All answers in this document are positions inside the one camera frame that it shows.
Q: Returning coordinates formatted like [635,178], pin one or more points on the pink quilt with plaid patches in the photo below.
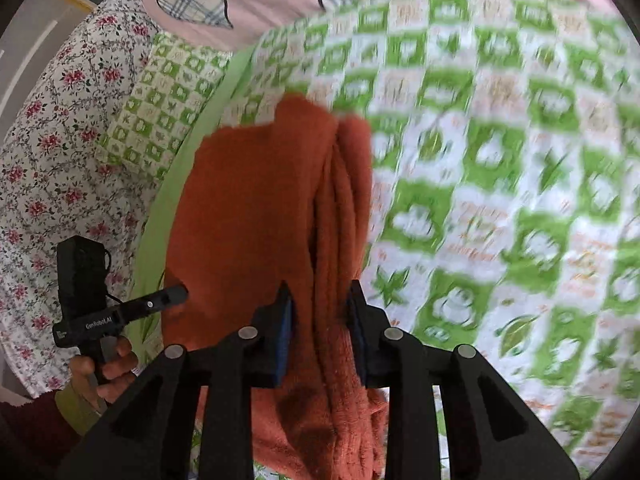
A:
[260,0]

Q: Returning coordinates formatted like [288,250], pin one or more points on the person's left hand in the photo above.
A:
[117,365]

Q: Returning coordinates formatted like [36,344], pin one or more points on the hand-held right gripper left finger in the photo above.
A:
[283,340]

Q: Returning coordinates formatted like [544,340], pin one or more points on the red floral bed sheet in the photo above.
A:
[50,160]

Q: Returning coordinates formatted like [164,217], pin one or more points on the green animal print blanket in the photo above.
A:
[475,160]

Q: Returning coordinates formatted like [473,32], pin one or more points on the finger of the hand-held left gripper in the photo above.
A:
[157,301]

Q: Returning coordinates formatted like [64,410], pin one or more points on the orange-red fleece garment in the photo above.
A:
[250,210]

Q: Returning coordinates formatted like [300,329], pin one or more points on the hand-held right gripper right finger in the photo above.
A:
[359,340]

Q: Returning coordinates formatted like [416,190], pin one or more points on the person's left forearm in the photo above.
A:
[45,425]

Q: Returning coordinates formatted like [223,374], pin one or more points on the green small-check pillow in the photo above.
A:
[160,95]

